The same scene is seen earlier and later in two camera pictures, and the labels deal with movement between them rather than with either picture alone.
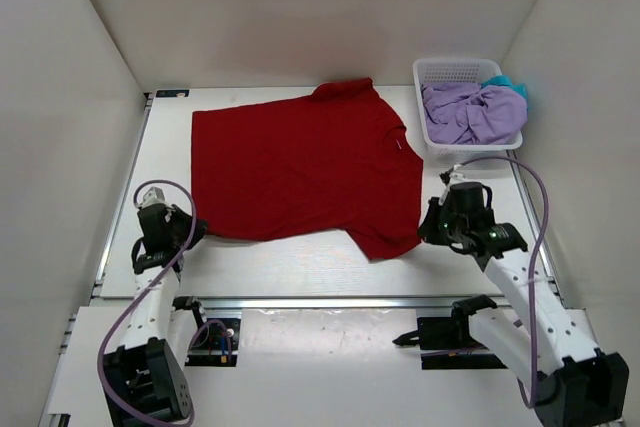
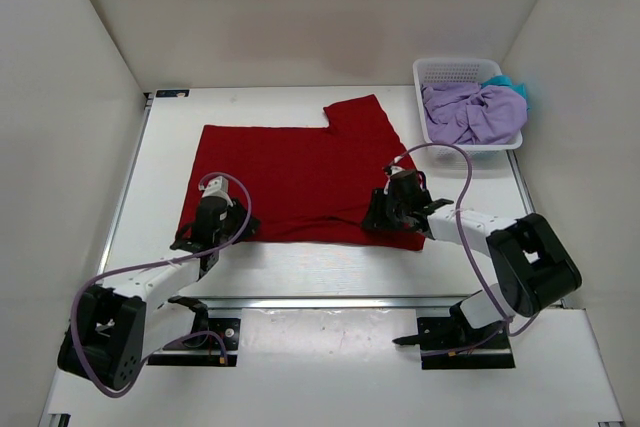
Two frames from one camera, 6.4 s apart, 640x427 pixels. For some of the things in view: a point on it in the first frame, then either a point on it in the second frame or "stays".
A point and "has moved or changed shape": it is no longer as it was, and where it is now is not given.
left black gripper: [176, 213] → [241, 214]
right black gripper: [427, 230] → [376, 218]
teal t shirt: [505, 81] stays
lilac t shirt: [466, 113] stays
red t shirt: [338, 161] has moved or changed shape
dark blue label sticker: [171, 93] stays
